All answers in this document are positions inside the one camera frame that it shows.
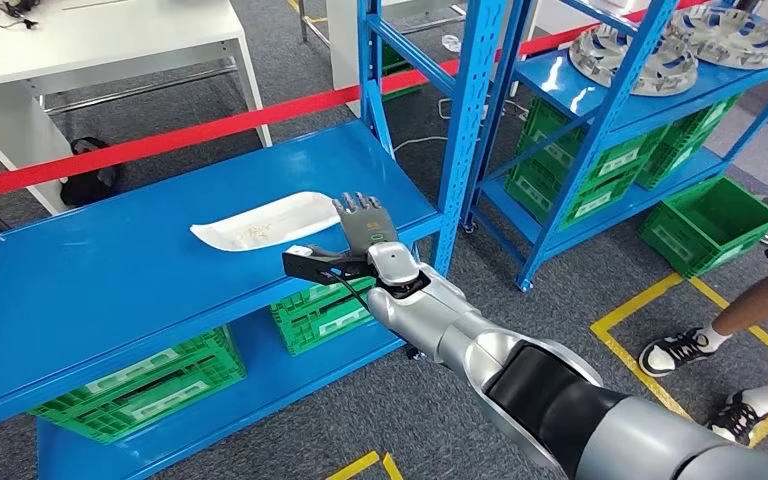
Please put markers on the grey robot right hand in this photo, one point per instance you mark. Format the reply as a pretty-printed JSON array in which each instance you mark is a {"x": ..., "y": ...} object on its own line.
[{"x": 367, "y": 228}]

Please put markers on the long white curved panel part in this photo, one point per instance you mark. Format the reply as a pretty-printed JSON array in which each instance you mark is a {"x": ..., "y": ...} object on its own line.
[{"x": 258, "y": 228}]

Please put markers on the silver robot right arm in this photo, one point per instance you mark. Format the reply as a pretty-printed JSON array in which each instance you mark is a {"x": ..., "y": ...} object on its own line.
[{"x": 463, "y": 324}]

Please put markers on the blue metal shelf rack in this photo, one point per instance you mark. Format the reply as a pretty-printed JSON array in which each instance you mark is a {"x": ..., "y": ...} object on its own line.
[
  {"x": 126, "y": 265},
  {"x": 556, "y": 79}
]

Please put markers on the red barrier belt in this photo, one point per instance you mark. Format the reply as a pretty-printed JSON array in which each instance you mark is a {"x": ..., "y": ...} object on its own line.
[{"x": 159, "y": 139}]

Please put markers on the black bag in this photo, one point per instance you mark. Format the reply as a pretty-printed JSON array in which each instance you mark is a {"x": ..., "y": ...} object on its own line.
[{"x": 89, "y": 179}]

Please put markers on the silver wheel cover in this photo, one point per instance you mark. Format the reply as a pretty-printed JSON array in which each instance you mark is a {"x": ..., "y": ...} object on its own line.
[
  {"x": 728, "y": 36},
  {"x": 629, "y": 63}
]

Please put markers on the open green plastic crate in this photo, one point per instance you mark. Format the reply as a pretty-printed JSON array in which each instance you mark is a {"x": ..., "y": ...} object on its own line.
[{"x": 682, "y": 245}]

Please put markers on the white table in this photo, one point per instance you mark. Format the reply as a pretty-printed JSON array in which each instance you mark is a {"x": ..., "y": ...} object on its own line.
[{"x": 92, "y": 33}]

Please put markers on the person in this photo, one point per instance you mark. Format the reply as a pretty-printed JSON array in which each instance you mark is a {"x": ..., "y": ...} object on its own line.
[{"x": 755, "y": 305}]

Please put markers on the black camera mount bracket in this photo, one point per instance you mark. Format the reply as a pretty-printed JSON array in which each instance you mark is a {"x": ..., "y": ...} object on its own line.
[{"x": 308, "y": 268}]

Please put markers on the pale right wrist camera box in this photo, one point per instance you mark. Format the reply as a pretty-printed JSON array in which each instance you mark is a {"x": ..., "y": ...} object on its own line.
[{"x": 299, "y": 252}]

